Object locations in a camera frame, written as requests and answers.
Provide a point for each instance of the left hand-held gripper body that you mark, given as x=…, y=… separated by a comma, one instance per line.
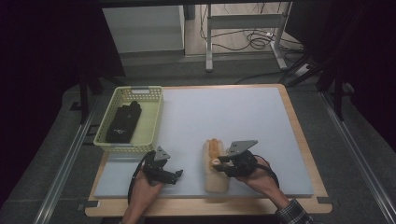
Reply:
x=155, y=165

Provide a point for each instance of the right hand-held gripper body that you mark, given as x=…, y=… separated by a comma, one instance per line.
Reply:
x=241, y=158

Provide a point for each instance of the beige cloth orange stripes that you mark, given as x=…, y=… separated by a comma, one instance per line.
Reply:
x=214, y=183

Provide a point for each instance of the pale green plastic basket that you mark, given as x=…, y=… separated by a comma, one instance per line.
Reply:
x=152, y=124

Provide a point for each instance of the person's left hand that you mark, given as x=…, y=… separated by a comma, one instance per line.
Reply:
x=146, y=189

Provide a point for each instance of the person's right hand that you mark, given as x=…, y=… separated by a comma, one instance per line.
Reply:
x=260, y=179

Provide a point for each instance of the white foam mat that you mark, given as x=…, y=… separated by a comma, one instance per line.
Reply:
x=224, y=115

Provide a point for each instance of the black folded cloth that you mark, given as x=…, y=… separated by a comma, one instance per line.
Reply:
x=124, y=123

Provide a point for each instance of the black stand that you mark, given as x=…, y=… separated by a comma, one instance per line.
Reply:
x=337, y=93
x=85, y=96

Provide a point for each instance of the white cabinet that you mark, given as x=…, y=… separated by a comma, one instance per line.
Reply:
x=143, y=28

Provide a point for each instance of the metal floor rail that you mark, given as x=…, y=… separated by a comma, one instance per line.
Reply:
x=65, y=168
x=358, y=149

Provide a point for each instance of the white metal desk frame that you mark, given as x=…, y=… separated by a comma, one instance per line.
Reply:
x=246, y=21

